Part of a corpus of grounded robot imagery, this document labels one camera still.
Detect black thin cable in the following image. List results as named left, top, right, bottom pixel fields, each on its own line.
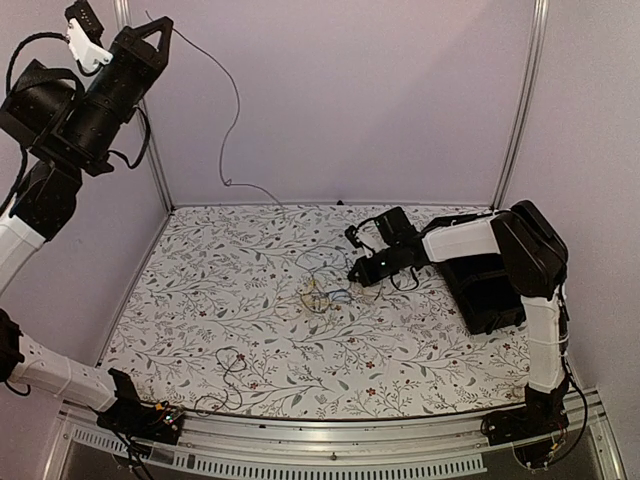
left=144, top=10, right=289, bottom=221

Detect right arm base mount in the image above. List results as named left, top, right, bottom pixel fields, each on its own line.
left=480, top=396, right=569, bottom=469

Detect aluminium front rail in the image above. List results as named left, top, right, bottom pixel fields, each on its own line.
left=45, top=389, right=630, bottom=479

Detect black plastic bin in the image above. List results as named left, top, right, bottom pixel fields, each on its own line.
left=422, top=213, right=525, bottom=335

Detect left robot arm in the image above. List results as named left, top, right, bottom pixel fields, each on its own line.
left=1, top=16, right=173, bottom=434

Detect black cable on mat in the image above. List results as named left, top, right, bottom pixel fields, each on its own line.
left=193, top=345, right=249, bottom=417

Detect floral table mat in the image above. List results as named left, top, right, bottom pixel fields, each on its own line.
left=102, top=204, right=566, bottom=420

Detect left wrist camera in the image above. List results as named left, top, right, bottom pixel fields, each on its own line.
left=64, top=0, right=104, bottom=43

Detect right aluminium frame post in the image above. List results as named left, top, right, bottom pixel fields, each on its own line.
left=491, top=0, right=550, bottom=210

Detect tangled cable pile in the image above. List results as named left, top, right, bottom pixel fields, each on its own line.
left=272, top=244, right=386, bottom=331

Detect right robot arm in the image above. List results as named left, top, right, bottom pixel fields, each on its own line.
left=344, top=200, right=569, bottom=395

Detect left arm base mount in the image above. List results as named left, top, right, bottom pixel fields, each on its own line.
left=97, top=368, right=185, bottom=445

